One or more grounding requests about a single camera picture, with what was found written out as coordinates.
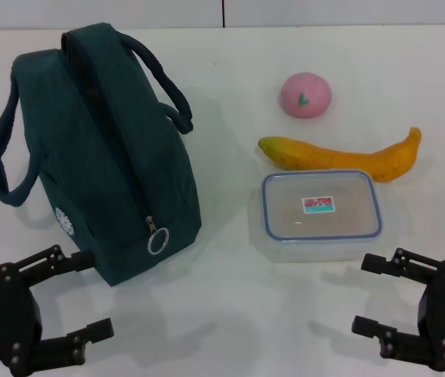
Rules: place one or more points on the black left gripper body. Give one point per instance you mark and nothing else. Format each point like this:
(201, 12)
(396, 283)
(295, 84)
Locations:
(2, 318)

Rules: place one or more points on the clear plastic lunch box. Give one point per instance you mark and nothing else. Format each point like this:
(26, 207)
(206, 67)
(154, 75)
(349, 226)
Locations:
(320, 220)

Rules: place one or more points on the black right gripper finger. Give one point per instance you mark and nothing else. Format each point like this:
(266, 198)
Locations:
(406, 265)
(398, 343)

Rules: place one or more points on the dark teal insulated lunch bag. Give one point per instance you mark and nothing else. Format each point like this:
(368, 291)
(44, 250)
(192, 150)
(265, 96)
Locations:
(88, 157)

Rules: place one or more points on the yellow toy banana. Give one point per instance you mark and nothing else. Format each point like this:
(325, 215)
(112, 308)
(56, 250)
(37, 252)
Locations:
(363, 163)

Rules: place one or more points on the pink toy peach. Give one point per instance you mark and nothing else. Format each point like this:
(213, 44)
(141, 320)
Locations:
(308, 88)

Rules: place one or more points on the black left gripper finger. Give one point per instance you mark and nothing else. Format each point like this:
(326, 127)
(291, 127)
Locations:
(61, 349)
(49, 261)

